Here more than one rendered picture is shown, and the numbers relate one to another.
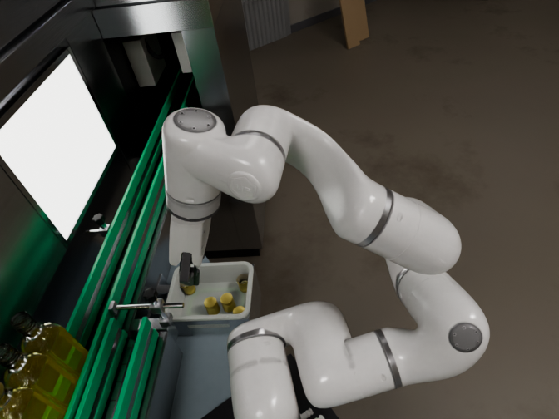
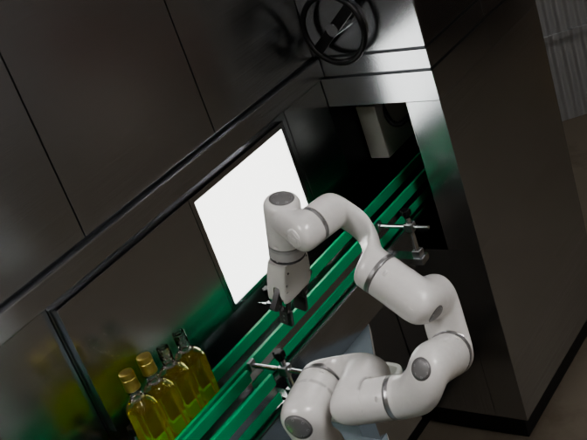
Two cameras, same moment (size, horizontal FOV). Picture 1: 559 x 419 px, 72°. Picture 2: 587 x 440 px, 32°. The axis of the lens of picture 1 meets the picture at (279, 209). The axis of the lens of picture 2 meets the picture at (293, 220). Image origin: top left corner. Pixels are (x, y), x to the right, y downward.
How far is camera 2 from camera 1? 1.55 m
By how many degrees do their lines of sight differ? 35
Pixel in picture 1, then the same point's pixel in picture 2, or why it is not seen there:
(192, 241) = (279, 278)
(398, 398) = not seen: outside the picture
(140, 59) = (374, 127)
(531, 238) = not seen: outside the picture
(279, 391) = (311, 398)
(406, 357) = (393, 387)
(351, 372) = (357, 391)
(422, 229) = (399, 284)
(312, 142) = (358, 221)
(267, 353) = (317, 378)
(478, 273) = not seen: outside the picture
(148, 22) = (373, 92)
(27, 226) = (205, 278)
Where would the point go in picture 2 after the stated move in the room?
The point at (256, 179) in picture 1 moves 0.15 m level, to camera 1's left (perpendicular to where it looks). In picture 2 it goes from (298, 234) to (232, 237)
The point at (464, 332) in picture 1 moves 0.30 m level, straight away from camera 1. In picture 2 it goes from (419, 364) to (564, 294)
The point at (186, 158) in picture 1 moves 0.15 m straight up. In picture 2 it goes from (271, 219) to (245, 151)
